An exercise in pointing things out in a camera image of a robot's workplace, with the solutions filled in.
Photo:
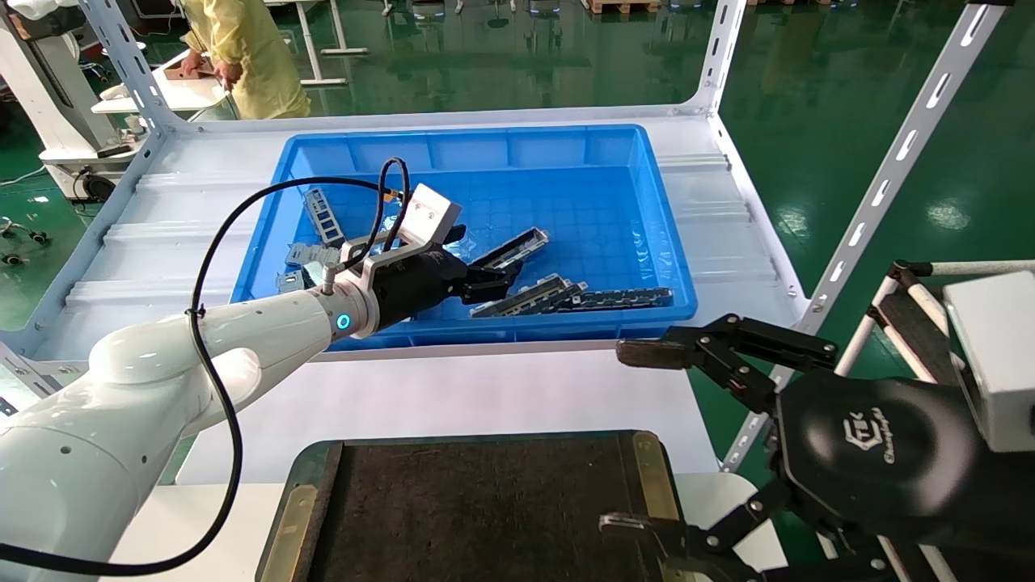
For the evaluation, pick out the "chair base with casters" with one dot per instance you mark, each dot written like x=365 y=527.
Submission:
x=38 y=236

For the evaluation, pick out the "dark metal channel part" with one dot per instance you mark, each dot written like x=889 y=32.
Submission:
x=570 y=293

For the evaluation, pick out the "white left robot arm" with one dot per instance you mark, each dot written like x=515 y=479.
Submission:
x=121 y=404

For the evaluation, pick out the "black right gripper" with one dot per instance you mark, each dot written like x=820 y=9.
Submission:
x=881 y=461

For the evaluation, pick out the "wooden pallet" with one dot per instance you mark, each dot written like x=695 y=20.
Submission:
x=623 y=6

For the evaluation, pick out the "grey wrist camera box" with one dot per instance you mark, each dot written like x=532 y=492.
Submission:
x=999 y=360
x=428 y=214

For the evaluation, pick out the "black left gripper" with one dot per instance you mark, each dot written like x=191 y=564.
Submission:
x=416 y=287

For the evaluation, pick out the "long dark metal part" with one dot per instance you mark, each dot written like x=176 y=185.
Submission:
x=623 y=298

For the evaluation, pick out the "white desk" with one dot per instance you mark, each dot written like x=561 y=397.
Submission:
x=145 y=97

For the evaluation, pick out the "person in yellow coat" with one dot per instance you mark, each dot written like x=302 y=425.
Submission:
x=251 y=56

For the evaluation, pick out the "white desk leg frame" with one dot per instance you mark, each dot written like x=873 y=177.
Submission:
x=319 y=82

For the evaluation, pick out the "grey metal channel part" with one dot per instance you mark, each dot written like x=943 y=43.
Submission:
x=534 y=293
x=521 y=246

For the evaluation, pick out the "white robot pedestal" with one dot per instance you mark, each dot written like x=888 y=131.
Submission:
x=57 y=97

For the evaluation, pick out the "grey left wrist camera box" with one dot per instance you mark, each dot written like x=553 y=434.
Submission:
x=428 y=214

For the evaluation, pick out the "dark ladder-like metal part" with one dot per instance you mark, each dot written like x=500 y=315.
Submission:
x=325 y=217

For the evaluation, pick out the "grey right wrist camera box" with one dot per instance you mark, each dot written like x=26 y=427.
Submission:
x=999 y=360

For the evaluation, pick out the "large blue plastic bin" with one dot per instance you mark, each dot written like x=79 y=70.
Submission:
x=566 y=202

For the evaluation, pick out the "silver left camera bracket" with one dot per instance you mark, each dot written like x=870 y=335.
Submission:
x=380 y=260

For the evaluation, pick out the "white perforated shelf post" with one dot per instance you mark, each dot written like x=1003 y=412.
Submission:
x=722 y=48
x=906 y=153
x=28 y=368
x=121 y=48

